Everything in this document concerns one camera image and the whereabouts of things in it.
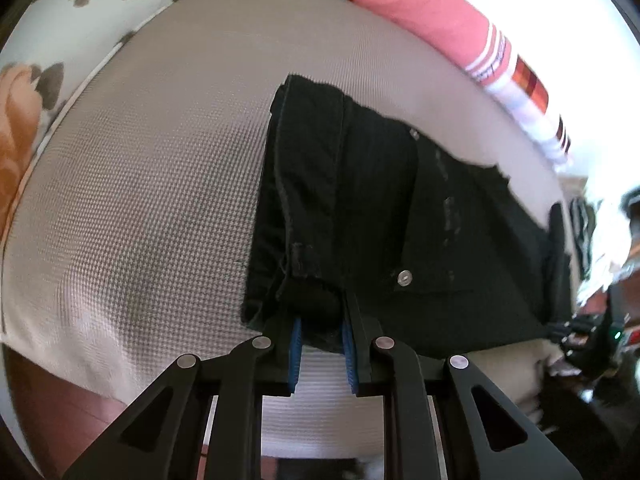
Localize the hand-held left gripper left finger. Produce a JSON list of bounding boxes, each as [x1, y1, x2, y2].
[[62, 310, 306, 480]]

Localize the black pants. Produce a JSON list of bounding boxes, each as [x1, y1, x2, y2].
[[240, 74, 574, 356]]

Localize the pile of light clothes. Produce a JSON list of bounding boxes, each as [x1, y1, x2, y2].
[[570, 192, 640, 306]]

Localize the pink striped long pillow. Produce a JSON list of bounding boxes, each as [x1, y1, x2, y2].
[[350, 0, 576, 166]]

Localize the beige woven bed mat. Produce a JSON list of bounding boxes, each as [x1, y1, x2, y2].
[[0, 0, 571, 461]]

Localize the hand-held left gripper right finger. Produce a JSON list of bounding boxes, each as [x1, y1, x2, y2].
[[340, 292, 583, 480]]

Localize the floral white pillow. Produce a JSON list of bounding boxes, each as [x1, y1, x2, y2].
[[0, 0, 221, 241]]

